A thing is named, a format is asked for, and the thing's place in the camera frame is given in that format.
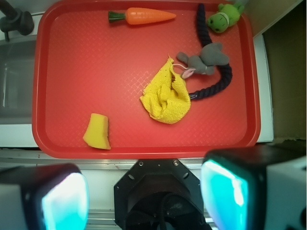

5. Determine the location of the yellow crumpled cloth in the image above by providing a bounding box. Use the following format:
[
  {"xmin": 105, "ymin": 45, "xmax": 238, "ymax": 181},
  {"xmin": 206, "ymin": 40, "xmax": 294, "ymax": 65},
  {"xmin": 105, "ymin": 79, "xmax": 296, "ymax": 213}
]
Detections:
[{"xmin": 140, "ymin": 57, "xmax": 191, "ymax": 124}]

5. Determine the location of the metal sink basin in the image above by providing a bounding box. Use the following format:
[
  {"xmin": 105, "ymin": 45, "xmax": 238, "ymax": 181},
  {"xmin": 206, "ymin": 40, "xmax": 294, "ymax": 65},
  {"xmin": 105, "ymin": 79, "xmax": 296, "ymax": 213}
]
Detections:
[{"xmin": 0, "ymin": 40, "xmax": 36, "ymax": 125}]

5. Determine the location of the orange toy carrot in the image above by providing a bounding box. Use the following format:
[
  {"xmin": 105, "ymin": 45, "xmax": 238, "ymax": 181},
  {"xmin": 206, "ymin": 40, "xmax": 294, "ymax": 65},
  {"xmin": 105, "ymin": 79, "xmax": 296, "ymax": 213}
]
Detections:
[{"xmin": 108, "ymin": 7, "xmax": 176, "ymax": 25}]

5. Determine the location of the green plush frog toy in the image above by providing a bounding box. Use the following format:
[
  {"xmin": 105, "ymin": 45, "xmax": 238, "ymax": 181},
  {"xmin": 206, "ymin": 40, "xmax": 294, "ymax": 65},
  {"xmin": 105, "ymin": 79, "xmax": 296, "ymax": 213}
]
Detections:
[{"xmin": 207, "ymin": 3, "xmax": 245, "ymax": 33}]

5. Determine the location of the yellow sponge wedge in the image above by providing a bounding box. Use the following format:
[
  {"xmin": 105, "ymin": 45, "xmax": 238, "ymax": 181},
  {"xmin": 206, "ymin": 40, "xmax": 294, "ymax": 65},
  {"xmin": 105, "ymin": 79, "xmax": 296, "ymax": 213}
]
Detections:
[{"xmin": 83, "ymin": 113, "xmax": 111, "ymax": 150}]

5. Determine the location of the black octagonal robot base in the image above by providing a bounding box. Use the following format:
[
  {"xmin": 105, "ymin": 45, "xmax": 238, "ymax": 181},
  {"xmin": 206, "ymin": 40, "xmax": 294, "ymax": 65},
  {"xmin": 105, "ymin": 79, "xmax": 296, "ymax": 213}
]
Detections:
[{"xmin": 114, "ymin": 159, "xmax": 211, "ymax": 230}]

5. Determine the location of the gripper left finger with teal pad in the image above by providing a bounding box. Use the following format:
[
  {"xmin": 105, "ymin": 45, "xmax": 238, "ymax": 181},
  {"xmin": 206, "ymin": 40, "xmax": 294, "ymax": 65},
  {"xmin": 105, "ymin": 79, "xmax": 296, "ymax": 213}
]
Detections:
[{"xmin": 0, "ymin": 163, "xmax": 89, "ymax": 230}]

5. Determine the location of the dark purple rope toy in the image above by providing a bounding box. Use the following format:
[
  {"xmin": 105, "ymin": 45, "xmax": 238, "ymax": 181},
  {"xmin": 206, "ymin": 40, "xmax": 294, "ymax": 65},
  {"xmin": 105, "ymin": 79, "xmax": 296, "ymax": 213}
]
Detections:
[{"xmin": 189, "ymin": 3, "xmax": 233, "ymax": 101}]

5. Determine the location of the red plastic tray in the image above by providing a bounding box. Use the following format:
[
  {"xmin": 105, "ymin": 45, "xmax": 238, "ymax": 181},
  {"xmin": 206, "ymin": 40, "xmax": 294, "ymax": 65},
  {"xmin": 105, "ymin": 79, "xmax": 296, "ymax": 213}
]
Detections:
[{"xmin": 32, "ymin": 0, "xmax": 260, "ymax": 159}]

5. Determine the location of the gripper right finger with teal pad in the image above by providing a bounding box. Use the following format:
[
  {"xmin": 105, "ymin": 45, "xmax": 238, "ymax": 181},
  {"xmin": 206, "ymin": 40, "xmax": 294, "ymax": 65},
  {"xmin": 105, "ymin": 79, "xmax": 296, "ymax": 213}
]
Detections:
[{"xmin": 200, "ymin": 144, "xmax": 307, "ymax": 230}]

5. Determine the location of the grey plush mouse toy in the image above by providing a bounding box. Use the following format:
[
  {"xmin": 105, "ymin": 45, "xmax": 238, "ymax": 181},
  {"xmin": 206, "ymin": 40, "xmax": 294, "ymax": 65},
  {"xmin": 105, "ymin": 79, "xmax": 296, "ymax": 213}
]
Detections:
[{"xmin": 177, "ymin": 43, "xmax": 230, "ymax": 79}]

